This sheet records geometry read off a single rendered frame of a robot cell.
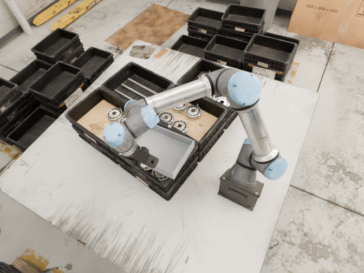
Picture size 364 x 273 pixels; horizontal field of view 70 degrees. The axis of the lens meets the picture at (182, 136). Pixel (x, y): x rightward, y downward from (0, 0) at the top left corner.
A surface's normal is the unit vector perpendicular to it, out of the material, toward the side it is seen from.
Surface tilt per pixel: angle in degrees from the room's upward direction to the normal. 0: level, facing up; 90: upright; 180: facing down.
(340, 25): 73
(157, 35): 2
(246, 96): 53
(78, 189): 0
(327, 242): 0
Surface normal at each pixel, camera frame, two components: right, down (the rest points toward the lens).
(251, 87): 0.29, 0.26
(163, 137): -0.04, -0.60
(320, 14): -0.47, 0.57
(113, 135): -0.16, -0.37
